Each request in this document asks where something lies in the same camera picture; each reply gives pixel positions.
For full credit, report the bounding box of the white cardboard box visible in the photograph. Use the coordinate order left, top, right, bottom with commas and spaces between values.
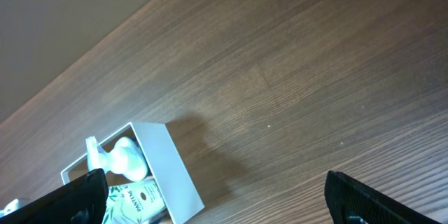
61, 122, 204, 223

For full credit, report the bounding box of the white floral cosmetic tube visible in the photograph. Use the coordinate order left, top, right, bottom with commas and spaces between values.
102, 179, 167, 224

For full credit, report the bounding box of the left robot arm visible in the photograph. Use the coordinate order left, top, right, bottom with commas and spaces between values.
0, 198, 30, 218

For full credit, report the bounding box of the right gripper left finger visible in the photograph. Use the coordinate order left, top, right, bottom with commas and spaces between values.
1, 169, 109, 224

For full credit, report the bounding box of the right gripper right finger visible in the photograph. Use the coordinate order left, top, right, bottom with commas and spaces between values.
324, 170, 440, 224

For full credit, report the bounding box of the clear spray bottle dark liquid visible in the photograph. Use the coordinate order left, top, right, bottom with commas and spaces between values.
85, 136, 148, 182

